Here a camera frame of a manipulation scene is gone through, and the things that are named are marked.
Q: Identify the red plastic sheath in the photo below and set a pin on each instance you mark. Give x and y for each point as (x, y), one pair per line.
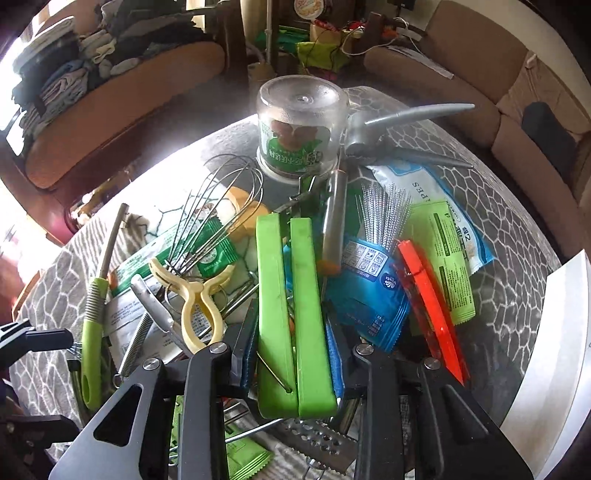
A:
(429, 314)

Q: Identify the beige sofa cushion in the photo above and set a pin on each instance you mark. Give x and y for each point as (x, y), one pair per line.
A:
(517, 92)

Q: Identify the white floor stand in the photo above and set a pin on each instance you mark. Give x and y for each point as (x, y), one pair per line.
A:
(267, 32)

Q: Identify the clear jar with green label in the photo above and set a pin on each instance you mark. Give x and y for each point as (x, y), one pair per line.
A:
(300, 129)

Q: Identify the small blue packet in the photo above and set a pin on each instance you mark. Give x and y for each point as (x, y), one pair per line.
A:
(369, 286)

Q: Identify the dark green packet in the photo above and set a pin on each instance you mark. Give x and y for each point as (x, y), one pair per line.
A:
(212, 258)

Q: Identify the yellow plastic piece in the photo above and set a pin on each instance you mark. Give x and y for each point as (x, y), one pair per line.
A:
(240, 207)

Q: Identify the light green packet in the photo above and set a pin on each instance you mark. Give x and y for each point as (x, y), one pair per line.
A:
(443, 258)

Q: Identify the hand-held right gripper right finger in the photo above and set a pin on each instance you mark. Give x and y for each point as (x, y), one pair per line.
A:
(369, 369)

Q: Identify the round printed tin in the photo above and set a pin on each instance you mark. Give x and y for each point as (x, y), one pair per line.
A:
(311, 9)

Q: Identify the brown sofa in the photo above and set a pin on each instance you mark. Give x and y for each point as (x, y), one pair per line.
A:
(531, 78)

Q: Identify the yellow plastic clip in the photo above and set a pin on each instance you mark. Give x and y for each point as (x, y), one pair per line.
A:
(196, 314)

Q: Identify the green bag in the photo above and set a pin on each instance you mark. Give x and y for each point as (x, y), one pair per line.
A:
(318, 55)

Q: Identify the dark lumbar cushion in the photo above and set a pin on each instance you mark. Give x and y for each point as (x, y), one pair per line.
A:
(549, 131)

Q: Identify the green printed packet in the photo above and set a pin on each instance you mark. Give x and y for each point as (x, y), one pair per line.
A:
(244, 457)

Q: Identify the green clip tongs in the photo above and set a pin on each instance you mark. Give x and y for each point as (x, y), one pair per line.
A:
(277, 300)

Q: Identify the papers on sofa seat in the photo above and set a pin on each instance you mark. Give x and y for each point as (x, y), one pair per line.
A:
(420, 60)

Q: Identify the pile of folded clothes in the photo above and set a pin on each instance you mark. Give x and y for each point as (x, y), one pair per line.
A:
(78, 60)

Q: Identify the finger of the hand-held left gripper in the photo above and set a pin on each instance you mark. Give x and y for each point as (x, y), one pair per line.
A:
(41, 339)
(41, 424)

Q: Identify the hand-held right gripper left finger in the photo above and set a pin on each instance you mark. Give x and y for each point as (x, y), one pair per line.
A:
(207, 369)

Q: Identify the small steel grater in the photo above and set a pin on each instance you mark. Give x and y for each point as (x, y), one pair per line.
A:
(318, 445)

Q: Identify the steel tongs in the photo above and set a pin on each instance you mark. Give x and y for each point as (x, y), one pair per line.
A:
(152, 300)

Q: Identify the white cardboard box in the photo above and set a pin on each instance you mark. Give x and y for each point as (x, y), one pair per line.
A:
(554, 346)

